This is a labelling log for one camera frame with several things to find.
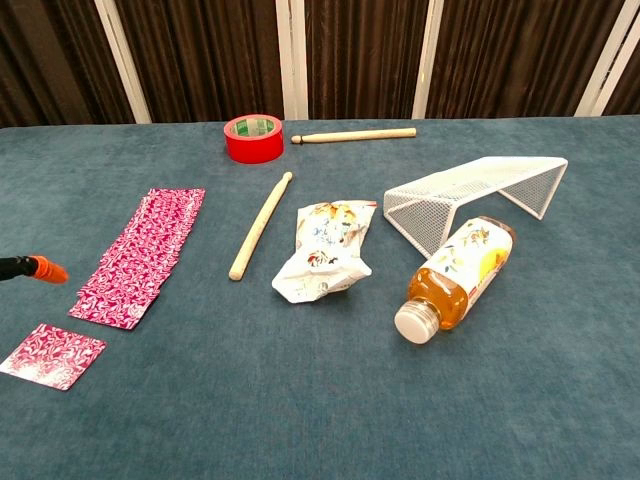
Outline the red tape roll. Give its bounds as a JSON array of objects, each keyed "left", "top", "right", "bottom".
[{"left": 223, "top": 113, "right": 285, "bottom": 165}]

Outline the blue felt table cover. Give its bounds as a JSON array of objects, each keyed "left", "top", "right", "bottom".
[{"left": 0, "top": 114, "right": 640, "bottom": 480}]

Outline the single pink patterned card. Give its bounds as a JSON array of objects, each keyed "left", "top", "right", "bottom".
[{"left": 0, "top": 322, "right": 108, "bottom": 392}]

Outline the amber tea plastic bottle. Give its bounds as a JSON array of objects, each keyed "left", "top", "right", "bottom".
[{"left": 393, "top": 215, "right": 516, "bottom": 345}]

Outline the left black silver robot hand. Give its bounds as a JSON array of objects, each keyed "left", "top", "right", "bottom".
[{"left": 0, "top": 254, "right": 70, "bottom": 285}]

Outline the dark brown curtain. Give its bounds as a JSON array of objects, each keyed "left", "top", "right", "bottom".
[{"left": 0, "top": 0, "right": 640, "bottom": 129}]

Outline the crumpled white snack bag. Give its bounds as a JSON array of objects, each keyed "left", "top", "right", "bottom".
[{"left": 271, "top": 199, "right": 378, "bottom": 305}]

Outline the row of red patterned cards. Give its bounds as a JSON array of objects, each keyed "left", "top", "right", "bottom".
[{"left": 68, "top": 187, "right": 207, "bottom": 332}]

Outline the white wire mesh basket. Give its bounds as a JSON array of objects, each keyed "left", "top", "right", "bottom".
[{"left": 382, "top": 155, "right": 569, "bottom": 260}]

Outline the short wooden drumstick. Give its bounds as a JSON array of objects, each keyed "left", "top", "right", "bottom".
[{"left": 290, "top": 127, "right": 418, "bottom": 146}]

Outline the white frame post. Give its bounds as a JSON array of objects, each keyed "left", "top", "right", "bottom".
[
  {"left": 573, "top": 0, "right": 640, "bottom": 118},
  {"left": 275, "top": 0, "right": 309, "bottom": 121},
  {"left": 411, "top": 0, "right": 445, "bottom": 120},
  {"left": 93, "top": 0, "right": 152, "bottom": 125}
]

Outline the long wooden drumstick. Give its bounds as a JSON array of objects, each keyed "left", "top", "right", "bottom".
[{"left": 228, "top": 171, "right": 294, "bottom": 282}]

